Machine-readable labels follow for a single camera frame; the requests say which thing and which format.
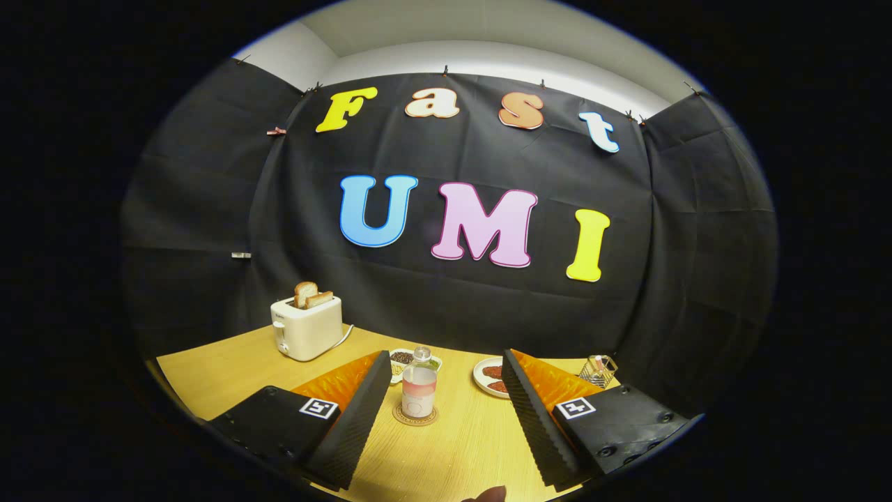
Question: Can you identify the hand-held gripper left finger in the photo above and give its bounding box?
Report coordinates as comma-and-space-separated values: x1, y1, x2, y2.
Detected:
208, 350, 393, 492

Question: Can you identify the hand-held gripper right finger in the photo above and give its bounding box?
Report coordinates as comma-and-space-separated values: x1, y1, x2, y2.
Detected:
502, 349, 705, 489

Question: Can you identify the round wooden coaster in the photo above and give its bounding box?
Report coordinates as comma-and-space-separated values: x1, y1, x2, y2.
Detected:
392, 403, 440, 427

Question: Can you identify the clear juice bottle pink label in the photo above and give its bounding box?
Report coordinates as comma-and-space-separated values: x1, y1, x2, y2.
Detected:
401, 346, 438, 419

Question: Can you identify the white plate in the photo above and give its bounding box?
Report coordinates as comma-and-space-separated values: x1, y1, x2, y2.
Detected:
472, 357, 513, 400

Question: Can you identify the white divided grain dish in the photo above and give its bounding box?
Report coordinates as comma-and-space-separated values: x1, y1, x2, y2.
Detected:
389, 348, 443, 385

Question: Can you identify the wooden table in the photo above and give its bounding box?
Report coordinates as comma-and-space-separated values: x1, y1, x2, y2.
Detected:
155, 322, 621, 502

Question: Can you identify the cream toaster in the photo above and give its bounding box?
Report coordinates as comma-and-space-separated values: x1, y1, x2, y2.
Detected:
270, 296, 344, 362

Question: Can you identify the black backdrop cloth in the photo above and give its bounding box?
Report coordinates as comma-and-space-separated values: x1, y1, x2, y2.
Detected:
122, 59, 778, 419

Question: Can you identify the wire pen holder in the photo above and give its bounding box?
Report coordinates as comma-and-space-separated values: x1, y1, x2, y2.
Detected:
578, 354, 619, 389

